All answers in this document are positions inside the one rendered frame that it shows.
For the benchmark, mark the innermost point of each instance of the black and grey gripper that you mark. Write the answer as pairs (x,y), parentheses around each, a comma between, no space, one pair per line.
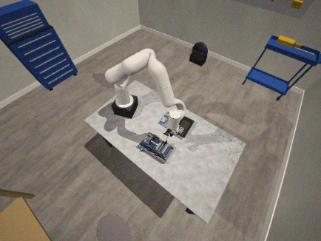
(173,132)

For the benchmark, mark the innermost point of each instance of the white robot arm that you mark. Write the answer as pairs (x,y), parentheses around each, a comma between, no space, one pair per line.
(135,63)

